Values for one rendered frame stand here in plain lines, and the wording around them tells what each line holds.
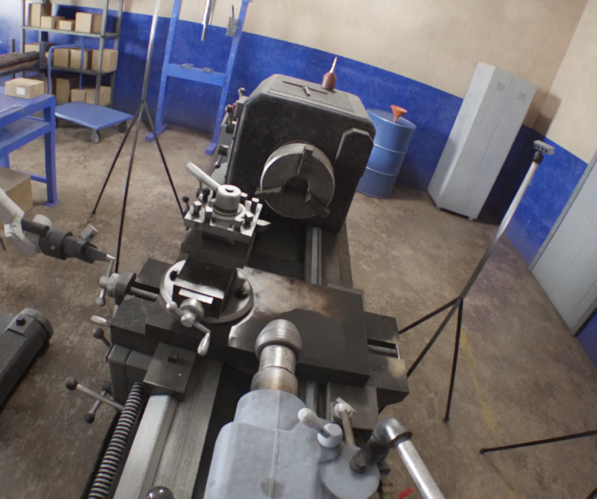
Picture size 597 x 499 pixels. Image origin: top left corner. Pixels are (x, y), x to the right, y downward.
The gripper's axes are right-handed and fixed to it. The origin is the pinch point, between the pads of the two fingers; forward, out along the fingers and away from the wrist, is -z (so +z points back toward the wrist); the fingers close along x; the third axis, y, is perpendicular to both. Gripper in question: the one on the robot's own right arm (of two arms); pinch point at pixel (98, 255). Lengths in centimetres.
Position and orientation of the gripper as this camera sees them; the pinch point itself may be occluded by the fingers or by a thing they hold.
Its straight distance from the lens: 117.5
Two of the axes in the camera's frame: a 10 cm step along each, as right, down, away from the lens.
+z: -9.7, -2.4, -0.7
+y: -2.2, 9.5, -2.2
